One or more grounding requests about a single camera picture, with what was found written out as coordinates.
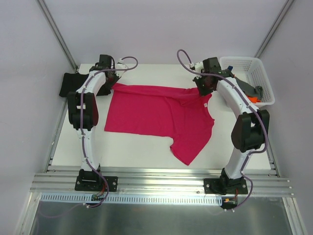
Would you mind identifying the pink t shirt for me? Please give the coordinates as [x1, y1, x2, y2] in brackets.
[104, 83, 215, 165]

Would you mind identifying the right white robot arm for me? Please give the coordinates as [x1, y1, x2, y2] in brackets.
[190, 57, 269, 193]

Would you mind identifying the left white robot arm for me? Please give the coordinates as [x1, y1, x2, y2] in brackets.
[67, 54, 120, 190]

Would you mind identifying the black folded t shirt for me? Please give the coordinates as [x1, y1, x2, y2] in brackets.
[59, 73, 111, 98]

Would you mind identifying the white plastic basket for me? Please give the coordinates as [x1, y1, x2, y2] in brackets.
[219, 56, 275, 107]

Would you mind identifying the orange t shirt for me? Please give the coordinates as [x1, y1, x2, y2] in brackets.
[247, 96, 261, 103]

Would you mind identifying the grey t shirt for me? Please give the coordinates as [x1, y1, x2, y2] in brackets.
[235, 77, 264, 101]

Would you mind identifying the left corner aluminium profile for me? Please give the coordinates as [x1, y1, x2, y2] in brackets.
[35, 0, 79, 71]

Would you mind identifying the corner aluminium profile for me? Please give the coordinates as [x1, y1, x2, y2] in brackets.
[254, 0, 296, 59]
[35, 0, 79, 71]

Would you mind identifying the right corner aluminium profile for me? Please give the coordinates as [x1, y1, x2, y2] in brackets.
[254, 0, 296, 59]

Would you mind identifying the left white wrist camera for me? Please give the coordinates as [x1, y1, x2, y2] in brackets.
[115, 59, 129, 76]

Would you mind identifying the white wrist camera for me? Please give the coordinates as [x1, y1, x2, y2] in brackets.
[189, 62, 204, 73]
[115, 59, 129, 76]

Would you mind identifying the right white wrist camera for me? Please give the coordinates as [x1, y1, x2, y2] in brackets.
[189, 62, 204, 73]

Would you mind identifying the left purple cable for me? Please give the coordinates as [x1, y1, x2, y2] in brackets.
[78, 56, 139, 209]

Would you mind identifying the purple cable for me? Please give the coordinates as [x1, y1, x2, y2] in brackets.
[78, 56, 139, 209]
[177, 49, 268, 213]

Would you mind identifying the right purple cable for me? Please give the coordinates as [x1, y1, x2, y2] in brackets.
[177, 49, 268, 213]

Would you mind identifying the left table edge rail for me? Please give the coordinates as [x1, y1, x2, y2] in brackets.
[43, 99, 67, 173]

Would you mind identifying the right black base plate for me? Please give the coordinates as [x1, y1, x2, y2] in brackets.
[203, 177, 248, 195]

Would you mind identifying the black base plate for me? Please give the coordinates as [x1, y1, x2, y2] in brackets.
[203, 177, 248, 195]
[74, 174, 118, 192]

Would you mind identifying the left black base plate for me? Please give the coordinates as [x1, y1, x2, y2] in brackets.
[74, 174, 118, 192]

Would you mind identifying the aluminium mounting rail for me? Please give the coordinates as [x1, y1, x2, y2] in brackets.
[30, 166, 296, 197]

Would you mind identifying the white slotted cable duct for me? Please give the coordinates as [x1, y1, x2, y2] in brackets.
[41, 193, 222, 206]

